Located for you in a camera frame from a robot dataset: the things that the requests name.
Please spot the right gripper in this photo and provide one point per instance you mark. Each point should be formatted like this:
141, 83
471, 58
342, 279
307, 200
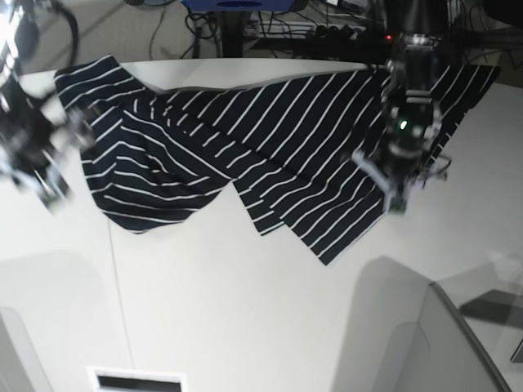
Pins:
21, 147

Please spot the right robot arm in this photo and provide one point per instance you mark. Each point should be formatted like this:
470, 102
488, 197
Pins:
21, 104

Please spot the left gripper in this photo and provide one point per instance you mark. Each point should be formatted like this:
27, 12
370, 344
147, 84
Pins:
402, 157

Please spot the grey chair back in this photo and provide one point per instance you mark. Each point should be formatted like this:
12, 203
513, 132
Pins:
404, 333

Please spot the black table leg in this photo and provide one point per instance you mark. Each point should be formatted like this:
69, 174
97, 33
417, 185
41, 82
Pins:
232, 25

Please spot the navy white striped t-shirt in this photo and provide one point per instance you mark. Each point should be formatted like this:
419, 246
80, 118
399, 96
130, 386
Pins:
161, 156

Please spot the white slotted box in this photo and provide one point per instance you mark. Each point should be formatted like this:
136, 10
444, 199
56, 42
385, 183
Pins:
115, 379

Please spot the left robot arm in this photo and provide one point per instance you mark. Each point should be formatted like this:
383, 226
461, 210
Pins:
412, 114

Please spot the black power strip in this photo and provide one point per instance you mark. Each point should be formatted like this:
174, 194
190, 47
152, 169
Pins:
298, 30

